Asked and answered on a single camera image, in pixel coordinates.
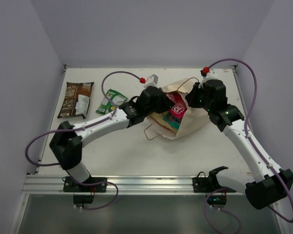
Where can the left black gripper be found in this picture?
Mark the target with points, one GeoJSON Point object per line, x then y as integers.
{"type": "Point", "coordinates": [164, 103]}

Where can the beige paper bag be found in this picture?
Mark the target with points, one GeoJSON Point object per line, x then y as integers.
{"type": "Point", "coordinates": [193, 118]}

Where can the black control box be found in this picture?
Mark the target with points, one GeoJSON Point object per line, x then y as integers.
{"type": "Point", "coordinates": [82, 200]}
{"type": "Point", "coordinates": [218, 201]}

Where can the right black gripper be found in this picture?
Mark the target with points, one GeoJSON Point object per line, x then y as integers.
{"type": "Point", "coordinates": [191, 96]}

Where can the yellow snack packet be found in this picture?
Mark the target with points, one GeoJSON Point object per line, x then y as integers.
{"type": "Point", "coordinates": [159, 118]}

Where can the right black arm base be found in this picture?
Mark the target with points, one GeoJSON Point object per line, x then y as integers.
{"type": "Point", "coordinates": [217, 178]}

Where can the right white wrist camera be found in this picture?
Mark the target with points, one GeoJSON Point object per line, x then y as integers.
{"type": "Point", "coordinates": [207, 74]}

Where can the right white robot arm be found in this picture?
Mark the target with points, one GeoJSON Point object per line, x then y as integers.
{"type": "Point", "coordinates": [268, 183]}

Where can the green snack packet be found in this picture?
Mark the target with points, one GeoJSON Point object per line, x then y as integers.
{"type": "Point", "coordinates": [107, 106]}

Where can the teal snack packet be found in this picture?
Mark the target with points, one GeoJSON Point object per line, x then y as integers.
{"type": "Point", "coordinates": [172, 120]}

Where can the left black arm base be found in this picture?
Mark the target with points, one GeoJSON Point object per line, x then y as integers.
{"type": "Point", "coordinates": [91, 185]}

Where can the aluminium front rail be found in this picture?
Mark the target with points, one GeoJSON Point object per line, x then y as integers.
{"type": "Point", "coordinates": [125, 185]}

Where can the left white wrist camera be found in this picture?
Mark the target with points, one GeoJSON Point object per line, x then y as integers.
{"type": "Point", "coordinates": [151, 81]}

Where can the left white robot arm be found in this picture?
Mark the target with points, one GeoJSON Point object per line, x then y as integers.
{"type": "Point", "coordinates": [68, 141]}

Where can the red snack packet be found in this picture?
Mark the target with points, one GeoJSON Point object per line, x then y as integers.
{"type": "Point", "coordinates": [179, 108]}

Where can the brown candy packet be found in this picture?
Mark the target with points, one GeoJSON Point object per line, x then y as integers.
{"type": "Point", "coordinates": [76, 100]}

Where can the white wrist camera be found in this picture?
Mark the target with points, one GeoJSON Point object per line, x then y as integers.
{"type": "Point", "coordinates": [151, 81]}
{"type": "Point", "coordinates": [207, 74]}

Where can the left black control box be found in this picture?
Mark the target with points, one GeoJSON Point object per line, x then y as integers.
{"type": "Point", "coordinates": [82, 200]}

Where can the right black control box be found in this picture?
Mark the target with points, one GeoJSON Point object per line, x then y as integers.
{"type": "Point", "coordinates": [218, 201]}

